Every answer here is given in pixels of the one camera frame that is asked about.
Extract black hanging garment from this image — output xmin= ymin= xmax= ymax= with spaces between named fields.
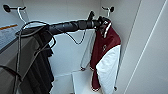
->
xmin=19 ymin=31 xmax=56 ymax=94

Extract orange label strip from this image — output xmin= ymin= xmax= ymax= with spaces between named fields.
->
xmin=0 ymin=23 xmax=20 ymax=32

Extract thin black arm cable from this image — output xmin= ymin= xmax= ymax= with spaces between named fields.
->
xmin=64 ymin=29 xmax=88 ymax=46

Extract white wardrobe door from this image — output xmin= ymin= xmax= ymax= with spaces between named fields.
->
xmin=124 ymin=0 xmax=168 ymax=94

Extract white clothes hanger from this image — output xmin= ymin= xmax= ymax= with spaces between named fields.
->
xmin=105 ymin=7 xmax=113 ymax=22
xmin=16 ymin=7 xmax=28 ymax=25

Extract red and white jacket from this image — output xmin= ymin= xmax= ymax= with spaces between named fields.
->
xmin=79 ymin=23 xmax=123 ymax=94

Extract white printed label sheet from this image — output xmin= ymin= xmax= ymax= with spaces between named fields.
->
xmin=0 ymin=29 xmax=20 ymax=51

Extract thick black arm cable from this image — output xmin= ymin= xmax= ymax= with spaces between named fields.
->
xmin=13 ymin=20 xmax=58 ymax=94

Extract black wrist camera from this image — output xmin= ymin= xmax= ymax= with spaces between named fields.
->
xmin=87 ymin=10 xmax=96 ymax=21

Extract white wardrobe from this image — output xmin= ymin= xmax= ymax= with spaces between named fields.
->
xmin=0 ymin=0 xmax=158 ymax=94

